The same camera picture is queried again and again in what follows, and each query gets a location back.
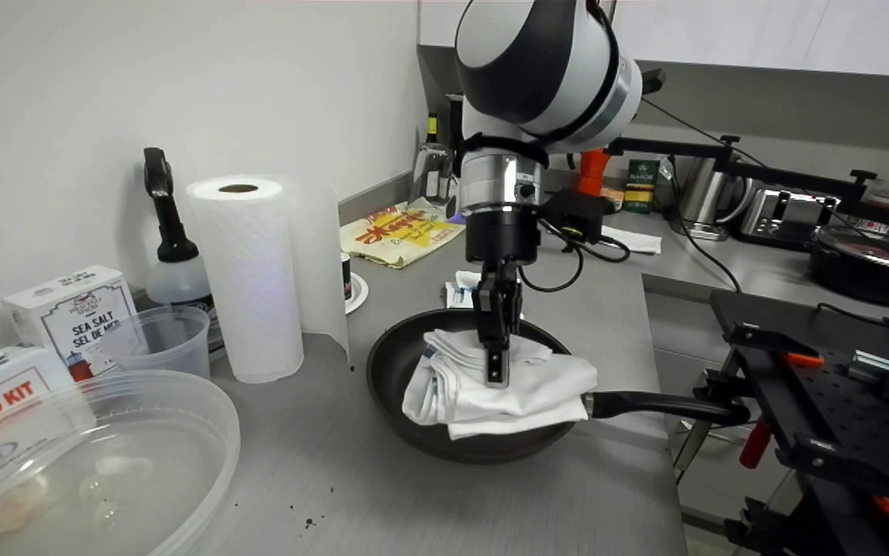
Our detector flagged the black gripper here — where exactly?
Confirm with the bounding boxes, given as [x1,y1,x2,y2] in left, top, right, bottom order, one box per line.
[464,201,543,391]

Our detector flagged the white towel with blue stripe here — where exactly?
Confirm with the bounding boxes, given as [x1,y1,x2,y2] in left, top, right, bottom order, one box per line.
[442,270,483,311]
[399,326,602,445]

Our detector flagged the dark nonstick frying pan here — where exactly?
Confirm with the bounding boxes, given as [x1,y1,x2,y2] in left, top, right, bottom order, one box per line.
[365,305,754,464]

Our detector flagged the white paper towel roll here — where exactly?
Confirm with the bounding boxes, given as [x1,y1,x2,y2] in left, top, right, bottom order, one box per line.
[184,174,310,385]

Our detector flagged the white folded paper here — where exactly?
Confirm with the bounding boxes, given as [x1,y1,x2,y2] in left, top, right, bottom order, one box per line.
[595,226,666,261]

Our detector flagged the bottle with yellow cap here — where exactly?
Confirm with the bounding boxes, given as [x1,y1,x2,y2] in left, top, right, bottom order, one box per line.
[415,114,452,205]

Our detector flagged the green box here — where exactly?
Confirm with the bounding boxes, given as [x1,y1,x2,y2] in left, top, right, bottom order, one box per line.
[624,157,673,214]

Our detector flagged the silver clamp lever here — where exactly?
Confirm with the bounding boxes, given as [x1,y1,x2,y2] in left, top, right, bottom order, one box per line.
[669,413,718,488]

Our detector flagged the shiny metal canister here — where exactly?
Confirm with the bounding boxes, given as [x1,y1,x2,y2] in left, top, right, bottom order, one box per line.
[676,157,750,235]

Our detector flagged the small clear plastic container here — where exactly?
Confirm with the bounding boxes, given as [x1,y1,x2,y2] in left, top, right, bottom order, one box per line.
[117,302,217,381]

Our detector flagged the white bottle with black dispenser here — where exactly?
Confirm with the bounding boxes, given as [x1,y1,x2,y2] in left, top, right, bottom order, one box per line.
[142,146,212,305]

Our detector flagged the silver toaster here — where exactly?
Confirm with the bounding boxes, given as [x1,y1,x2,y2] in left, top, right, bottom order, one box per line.
[736,183,846,251]

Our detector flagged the large clear plastic container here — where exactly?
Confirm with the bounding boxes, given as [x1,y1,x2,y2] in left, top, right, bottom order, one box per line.
[0,367,244,556]

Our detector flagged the black optical breadboard table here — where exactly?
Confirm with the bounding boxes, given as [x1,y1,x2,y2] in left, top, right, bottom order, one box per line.
[709,291,889,556]

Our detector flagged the black round pot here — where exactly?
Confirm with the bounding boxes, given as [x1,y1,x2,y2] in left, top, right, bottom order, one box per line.
[808,219,889,308]

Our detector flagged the white sea salt box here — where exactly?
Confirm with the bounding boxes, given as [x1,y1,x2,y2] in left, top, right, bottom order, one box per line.
[3,263,152,382]

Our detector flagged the white first aid kit box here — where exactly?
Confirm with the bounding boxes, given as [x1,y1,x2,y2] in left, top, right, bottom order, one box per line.
[0,342,99,488]

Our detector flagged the black camera cable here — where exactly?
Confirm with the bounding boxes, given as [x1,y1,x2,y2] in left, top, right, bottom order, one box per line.
[453,127,639,298]

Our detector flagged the black metal clamp bracket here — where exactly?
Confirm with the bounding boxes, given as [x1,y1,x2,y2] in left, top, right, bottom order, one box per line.
[718,319,808,360]

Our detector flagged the red clamp handle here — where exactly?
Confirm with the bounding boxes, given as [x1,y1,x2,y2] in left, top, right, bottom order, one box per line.
[738,413,778,473]
[780,350,829,375]

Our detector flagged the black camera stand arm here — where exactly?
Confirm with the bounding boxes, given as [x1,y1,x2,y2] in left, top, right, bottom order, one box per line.
[607,132,889,235]

